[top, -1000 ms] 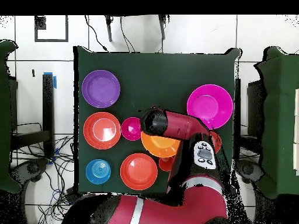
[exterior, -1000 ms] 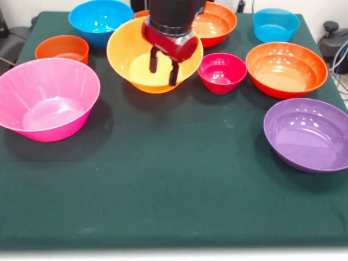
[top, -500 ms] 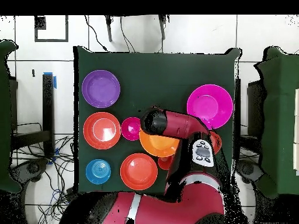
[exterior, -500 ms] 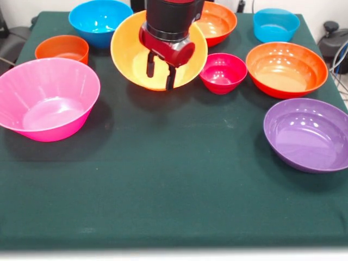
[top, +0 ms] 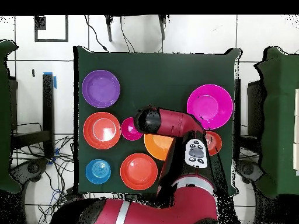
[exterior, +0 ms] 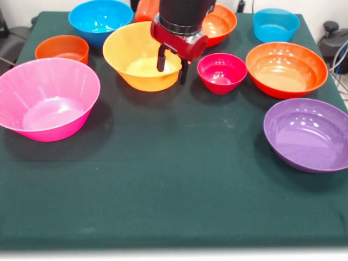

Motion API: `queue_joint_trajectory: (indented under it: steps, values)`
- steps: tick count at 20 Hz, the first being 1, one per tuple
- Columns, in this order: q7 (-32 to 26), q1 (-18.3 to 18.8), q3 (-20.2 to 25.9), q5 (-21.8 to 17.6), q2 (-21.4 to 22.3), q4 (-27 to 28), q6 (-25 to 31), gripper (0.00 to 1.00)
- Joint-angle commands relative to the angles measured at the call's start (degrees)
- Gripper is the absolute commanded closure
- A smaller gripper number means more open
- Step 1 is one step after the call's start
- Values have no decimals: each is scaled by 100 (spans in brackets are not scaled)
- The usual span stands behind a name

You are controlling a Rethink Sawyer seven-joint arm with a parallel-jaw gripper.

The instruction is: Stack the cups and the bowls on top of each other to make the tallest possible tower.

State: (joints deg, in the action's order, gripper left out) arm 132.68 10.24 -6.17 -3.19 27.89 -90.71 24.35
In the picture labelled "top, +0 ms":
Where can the large pink bowl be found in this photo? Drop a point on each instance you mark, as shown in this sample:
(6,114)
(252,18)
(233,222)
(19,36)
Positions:
(210,105)

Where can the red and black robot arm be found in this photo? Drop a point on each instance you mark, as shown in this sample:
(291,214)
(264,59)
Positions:
(177,121)

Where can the large yellow-orange bowl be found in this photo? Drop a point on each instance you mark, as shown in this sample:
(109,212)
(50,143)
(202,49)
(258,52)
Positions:
(156,145)

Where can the wide purple bowl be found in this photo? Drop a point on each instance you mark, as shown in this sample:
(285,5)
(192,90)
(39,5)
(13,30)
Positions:
(101,88)

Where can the black metal stand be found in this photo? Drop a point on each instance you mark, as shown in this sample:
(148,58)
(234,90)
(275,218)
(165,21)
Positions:
(48,112)

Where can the small orange bowl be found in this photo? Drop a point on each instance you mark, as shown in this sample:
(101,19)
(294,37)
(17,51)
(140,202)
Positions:
(216,143)

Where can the green cloth covered table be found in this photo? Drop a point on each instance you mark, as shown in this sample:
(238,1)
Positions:
(280,116)
(4,116)

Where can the small magenta bowl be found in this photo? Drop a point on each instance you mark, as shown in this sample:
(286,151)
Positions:
(128,130)

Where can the dark green tablecloth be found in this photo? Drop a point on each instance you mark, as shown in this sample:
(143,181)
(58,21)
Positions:
(151,77)

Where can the black square floor frame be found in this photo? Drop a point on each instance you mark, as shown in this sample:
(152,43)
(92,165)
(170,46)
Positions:
(39,23)

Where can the blue tape strip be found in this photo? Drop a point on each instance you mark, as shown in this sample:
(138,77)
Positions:
(55,81)

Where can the wide red-orange bowl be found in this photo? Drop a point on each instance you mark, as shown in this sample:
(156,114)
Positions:
(101,130)
(139,171)

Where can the grey stand leg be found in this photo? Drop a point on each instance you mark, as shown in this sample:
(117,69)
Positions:
(162,28)
(108,30)

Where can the small light blue bowl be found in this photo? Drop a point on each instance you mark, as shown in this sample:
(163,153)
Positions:
(98,171)

